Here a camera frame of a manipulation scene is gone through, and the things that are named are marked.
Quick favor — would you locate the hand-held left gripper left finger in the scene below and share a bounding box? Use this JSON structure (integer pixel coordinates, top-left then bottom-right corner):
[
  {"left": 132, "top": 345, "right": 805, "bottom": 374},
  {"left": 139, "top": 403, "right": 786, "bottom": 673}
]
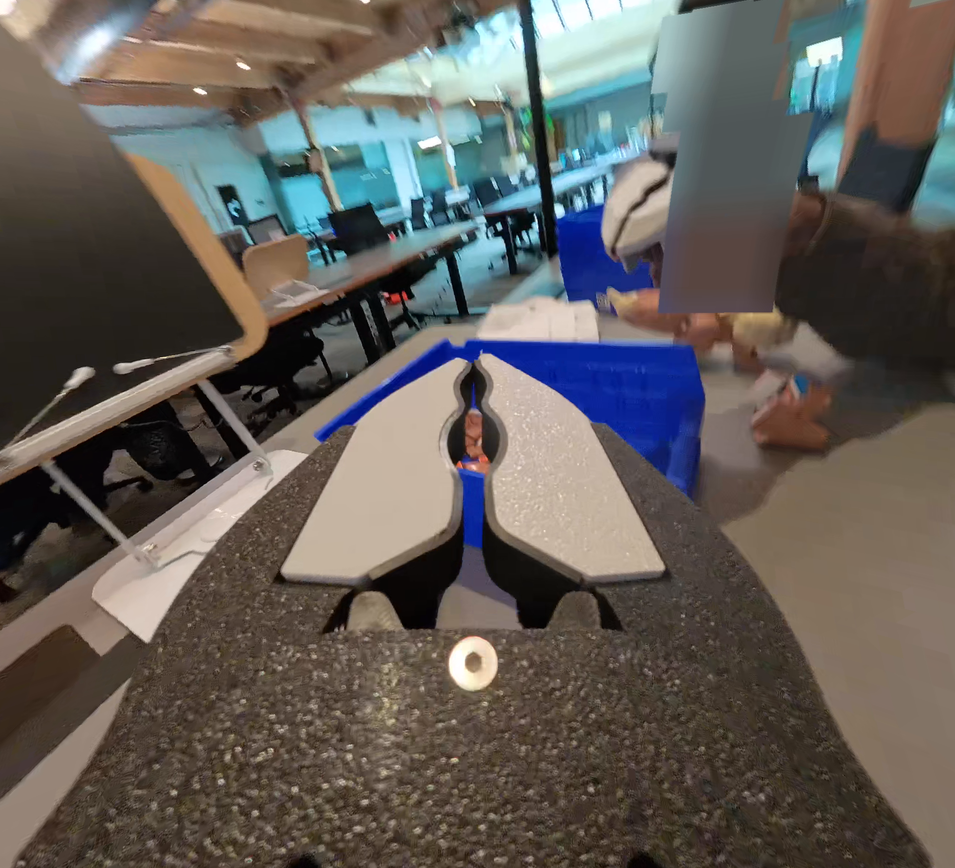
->
[{"left": 280, "top": 358, "right": 482, "bottom": 630}]

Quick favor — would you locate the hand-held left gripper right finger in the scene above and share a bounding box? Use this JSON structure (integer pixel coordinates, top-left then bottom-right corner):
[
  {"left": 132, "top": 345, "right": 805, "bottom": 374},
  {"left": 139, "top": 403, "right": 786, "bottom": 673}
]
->
[{"left": 476, "top": 353, "right": 667, "bottom": 630}]

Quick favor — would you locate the pile of brown lego pieces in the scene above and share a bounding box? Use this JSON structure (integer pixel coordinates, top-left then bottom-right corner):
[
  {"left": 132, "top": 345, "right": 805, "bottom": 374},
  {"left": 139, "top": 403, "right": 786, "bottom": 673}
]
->
[{"left": 457, "top": 411, "right": 495, "bottom": 474}]

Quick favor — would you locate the blue plastic parts bin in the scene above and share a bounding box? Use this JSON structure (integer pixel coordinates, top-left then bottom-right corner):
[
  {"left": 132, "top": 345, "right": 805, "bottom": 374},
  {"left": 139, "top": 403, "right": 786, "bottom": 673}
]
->
[{"left": 315, "top": 340, "right": 706, "bottom": 548}]

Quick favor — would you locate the person's right forearm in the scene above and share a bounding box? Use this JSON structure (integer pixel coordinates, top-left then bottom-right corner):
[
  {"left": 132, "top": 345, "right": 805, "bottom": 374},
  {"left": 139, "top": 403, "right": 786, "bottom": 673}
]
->
[{"left": 776, "top": 193, "right": 955, "bottom": 429}]

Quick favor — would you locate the tan brown lego animal model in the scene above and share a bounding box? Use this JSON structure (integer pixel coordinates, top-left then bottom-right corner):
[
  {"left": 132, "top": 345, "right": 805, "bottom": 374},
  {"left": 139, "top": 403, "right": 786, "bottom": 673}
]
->
[{"left": 608, "top": 286, "right": 799, "bottom": 369}]

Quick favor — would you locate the colourful small lego assembly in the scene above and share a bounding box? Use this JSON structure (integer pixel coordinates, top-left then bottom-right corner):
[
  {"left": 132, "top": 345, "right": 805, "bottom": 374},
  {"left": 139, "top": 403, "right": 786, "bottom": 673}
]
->
[{"left": 750, "top": 370, "right": 833, "bottom": 451}]

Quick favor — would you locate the stack of blue bins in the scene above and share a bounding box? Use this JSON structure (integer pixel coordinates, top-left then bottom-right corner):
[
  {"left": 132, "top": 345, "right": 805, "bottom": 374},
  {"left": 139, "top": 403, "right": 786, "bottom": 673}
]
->
[{"left": 556, "top": 207, "right": 658, "bottom": 305}]

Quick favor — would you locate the wooden top office desk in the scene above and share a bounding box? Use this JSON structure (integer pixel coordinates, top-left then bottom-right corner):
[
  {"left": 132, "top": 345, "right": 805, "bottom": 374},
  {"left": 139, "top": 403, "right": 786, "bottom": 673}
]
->
[
  {"left": 485, "top": 163, "right": 643, "bottom": 272},
  {"left": 257, "top": 219, "right": 478, "bottom": 362}
]

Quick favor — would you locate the black vertical pole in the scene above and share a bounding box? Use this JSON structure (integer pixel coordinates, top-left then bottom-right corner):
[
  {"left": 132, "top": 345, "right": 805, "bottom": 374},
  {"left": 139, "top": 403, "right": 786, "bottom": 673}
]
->
[{"left": 507, "top": 0, "right": 561, "bottom": 259}]

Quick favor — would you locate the white tray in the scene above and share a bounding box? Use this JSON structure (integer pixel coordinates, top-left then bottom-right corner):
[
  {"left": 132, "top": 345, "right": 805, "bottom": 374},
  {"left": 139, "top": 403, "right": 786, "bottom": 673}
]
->
[{"left": 261, "top": 281, "right": 329, "bottom": 308}]

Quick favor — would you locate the black office chair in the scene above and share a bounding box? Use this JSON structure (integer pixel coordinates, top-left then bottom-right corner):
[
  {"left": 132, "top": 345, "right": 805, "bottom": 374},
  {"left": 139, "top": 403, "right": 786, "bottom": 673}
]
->
[{"left": 328, "top": 204, "right": 441, "bottom": 332}]

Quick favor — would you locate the wooden column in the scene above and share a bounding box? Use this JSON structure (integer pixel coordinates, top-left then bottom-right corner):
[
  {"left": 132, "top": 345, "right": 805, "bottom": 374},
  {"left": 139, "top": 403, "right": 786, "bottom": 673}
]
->
[{"left": 836, "top": 0, "right": 955, "bottom": 212}]

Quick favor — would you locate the black tablet wooden frame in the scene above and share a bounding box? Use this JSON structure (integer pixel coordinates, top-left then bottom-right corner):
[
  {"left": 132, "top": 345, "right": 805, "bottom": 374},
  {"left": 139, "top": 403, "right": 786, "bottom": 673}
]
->
[{"left": 0, "top": 25, "right": 270, "bottom": 447}]

